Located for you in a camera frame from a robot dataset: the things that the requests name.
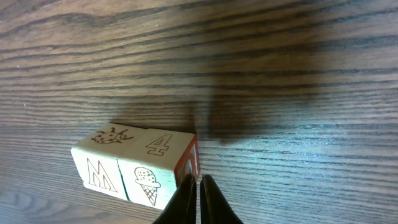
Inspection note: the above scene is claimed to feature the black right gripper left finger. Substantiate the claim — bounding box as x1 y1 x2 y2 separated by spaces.
154 174 197 224

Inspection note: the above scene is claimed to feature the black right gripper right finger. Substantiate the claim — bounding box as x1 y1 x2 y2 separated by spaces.
200 174 243 224

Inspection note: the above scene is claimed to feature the red letter wooden block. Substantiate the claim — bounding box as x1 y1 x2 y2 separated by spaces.
118 129 200 210

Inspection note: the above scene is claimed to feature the white M wooden block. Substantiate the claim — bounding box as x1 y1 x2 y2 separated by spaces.
71 123 144 200

